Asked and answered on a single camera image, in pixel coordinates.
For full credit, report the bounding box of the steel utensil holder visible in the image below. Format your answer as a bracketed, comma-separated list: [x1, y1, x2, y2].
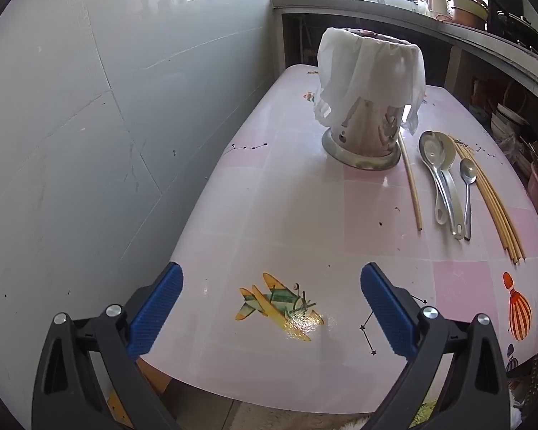
[321, 97, 409, 171]

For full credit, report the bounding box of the black wok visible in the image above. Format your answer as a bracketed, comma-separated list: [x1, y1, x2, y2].
[487, 10, 538, 56]

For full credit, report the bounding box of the brown clay pot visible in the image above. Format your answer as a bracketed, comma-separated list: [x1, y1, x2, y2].
[450, 0, 489, 30]

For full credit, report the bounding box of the bamboo chopstick five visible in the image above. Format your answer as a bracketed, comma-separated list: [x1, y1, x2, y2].
[458, 144, 526, 265]

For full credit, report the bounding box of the bamboo chopstick three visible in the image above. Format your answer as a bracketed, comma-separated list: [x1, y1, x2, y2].
[456, 139, 523, 263]

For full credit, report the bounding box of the white plastic bag liner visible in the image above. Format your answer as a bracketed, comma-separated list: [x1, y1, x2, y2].
[314, 27, 426, 134]

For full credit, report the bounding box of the pink floral tablecloth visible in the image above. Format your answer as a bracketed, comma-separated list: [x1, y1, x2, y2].
[146, 65, 538, 414]

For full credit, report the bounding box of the small steel spoon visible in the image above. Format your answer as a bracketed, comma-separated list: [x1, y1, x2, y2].
[460, 158, 477, 241]

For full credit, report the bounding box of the single bamboo chopstick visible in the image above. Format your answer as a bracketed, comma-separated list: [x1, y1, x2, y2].
[397, 130, 424, 232]

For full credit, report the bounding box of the cream ceramic spoon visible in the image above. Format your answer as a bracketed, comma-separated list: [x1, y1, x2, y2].
[423, 131, 458, 225]

